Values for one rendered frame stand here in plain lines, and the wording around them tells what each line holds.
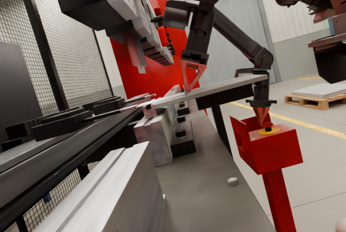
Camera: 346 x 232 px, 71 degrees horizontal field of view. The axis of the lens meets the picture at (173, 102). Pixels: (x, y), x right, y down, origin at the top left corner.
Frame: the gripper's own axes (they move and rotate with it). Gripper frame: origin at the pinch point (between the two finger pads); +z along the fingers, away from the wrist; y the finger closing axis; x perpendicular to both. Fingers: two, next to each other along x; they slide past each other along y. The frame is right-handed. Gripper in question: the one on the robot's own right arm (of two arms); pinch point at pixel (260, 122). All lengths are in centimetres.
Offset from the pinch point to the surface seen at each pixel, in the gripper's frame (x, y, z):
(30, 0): -72, 124, -68
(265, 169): 15.0, 3.8, 13.2
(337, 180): -78, -91, 56
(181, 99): 38, 34, -12
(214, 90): 38.9, 26.2, -14.0
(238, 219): 67, 29, 0
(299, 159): 15.1, -7.5, 9.9
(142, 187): 68, 40, -5
